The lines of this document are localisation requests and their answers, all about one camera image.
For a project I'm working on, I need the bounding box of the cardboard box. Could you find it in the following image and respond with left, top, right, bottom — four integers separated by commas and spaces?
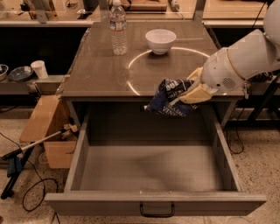
19, 95, 77, 169

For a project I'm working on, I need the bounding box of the black floor cable right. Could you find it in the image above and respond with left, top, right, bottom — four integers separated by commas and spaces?
226, 108, 245, 155

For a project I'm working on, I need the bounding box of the grey side shelf left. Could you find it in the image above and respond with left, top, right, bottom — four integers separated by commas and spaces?
0, 75, 64, 95

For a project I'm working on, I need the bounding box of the blue chip bag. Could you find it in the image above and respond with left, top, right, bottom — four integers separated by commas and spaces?
144, 79, 198, 117

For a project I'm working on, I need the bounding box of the open grey top drawer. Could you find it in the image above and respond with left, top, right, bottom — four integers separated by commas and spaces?
45, 105, 266, 218

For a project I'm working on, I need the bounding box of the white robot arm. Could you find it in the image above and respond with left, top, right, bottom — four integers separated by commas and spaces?
174, 0, 280, 104

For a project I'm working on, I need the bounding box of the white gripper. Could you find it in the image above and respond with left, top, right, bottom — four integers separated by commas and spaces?
170, 48, 245, 105

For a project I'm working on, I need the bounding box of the clear plastic water bottle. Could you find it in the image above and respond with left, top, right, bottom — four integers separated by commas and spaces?
109, 0, 128, 55

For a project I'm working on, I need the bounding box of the white paper cup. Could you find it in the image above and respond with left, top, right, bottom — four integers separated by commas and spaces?
31, 60, 48, 79

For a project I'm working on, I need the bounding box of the white ceramic bowl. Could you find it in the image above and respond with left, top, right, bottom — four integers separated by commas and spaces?
145, 29, 177, 55

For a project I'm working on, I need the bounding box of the black grabber tool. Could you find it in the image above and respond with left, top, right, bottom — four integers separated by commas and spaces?
1, 129, 67, 200

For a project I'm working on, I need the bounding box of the black drawer handle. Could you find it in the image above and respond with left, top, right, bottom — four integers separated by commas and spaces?
139, 202, 176, 219

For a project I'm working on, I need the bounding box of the blue grey bowl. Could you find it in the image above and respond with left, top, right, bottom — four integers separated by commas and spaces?
9, 66, 33, 82

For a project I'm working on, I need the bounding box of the grey bowl at left edge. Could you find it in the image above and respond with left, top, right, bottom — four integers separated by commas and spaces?
0, 64, 9, 81

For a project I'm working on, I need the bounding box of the grey cabinet with glossy top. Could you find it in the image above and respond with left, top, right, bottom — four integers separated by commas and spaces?
62, 21, 242, 130

